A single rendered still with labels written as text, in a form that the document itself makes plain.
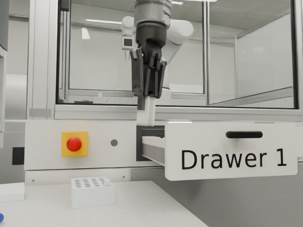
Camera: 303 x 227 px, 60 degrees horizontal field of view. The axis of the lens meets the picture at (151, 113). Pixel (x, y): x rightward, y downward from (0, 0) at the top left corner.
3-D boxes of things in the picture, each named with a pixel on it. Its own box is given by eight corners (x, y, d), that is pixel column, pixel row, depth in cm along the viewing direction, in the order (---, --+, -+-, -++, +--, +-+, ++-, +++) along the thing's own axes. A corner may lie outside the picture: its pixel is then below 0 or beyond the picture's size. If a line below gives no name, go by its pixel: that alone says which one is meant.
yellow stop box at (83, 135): (87, 156, 74) (88, 131, 74) (60, 157, 72) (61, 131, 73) (87, 155, 79) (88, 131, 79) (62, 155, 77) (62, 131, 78)
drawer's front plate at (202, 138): (298, 174, 56) (296, 123, 57) (167, 180, 49) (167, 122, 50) (291, 173, 58) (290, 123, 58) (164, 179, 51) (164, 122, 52)
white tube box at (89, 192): (114, 204, 54) (114, 186, 54) (71, 208, 51) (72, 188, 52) (105, 191, 66) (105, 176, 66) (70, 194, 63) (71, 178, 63)
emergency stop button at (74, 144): (81, 152, 71) (81, 137, 72) (66, 152, 71) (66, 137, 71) (81, 151, 74) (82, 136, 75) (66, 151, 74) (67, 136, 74)
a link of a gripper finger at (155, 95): (144, 53, 65) (147, 54, 67) (144, 98, 66) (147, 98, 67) (157, 52, 63) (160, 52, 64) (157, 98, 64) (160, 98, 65)
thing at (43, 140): (320, 161, 98) (319, 121, 99) (23, 170, 75) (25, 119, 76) (208, 146, 190) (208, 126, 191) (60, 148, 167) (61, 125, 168)
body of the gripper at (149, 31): (155, 20, 59) (152, 61, 58) (173, 32, 66) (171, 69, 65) (128, 24, 63) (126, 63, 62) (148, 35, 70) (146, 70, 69)
